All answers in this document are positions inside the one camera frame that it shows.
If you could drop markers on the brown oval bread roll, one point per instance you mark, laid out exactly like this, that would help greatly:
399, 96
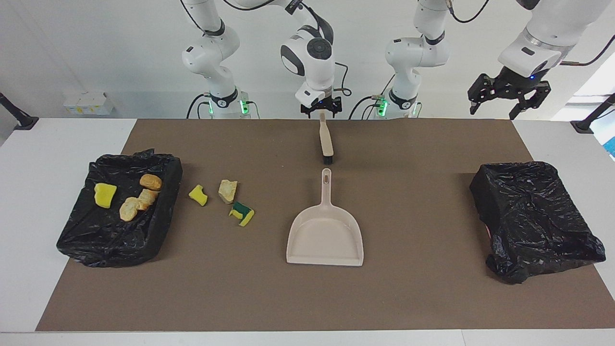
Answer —
151, 182

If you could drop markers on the striped toy croissant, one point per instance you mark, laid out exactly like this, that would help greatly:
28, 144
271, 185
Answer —
129, 209

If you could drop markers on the yellow and green sponge piece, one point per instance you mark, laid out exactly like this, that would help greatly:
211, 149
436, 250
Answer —
241, 214

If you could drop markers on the beige hand brush black bristles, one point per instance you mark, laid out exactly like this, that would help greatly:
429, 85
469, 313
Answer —
326, 139

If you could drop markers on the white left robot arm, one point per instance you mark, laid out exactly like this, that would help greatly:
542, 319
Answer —
418, 48

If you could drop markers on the small yellow sponge piece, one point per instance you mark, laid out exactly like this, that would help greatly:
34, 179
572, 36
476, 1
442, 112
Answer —
198, 194

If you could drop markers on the white electrical outlet box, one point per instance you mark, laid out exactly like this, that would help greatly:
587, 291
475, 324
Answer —
89, 103

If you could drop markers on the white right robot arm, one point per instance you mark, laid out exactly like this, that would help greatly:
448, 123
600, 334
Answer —
307, 53

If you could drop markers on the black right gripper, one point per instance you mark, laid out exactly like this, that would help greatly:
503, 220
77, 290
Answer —
321, 105

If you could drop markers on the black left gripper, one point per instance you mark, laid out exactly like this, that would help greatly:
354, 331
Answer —
521, 79

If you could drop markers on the bin lined with black bag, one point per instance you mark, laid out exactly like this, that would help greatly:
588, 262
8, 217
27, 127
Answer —
120, 240
528, 216

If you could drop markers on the yellow sponge chunk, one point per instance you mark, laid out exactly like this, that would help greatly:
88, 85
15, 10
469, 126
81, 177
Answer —
105, 195

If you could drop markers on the beige plastic dustpan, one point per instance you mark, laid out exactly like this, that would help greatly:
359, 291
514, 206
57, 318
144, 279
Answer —
326, 240

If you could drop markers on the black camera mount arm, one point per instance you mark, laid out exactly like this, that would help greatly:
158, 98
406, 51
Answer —
593, 115
17, 115

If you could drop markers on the blue object at table edge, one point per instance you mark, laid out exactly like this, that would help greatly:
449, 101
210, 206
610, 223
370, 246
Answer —
611, 146

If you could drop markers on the pale stone-like bread chunk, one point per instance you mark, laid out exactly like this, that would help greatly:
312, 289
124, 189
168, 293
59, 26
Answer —
227, 191

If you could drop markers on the brown table mat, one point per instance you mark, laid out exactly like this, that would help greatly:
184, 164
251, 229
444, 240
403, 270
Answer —
432, 288

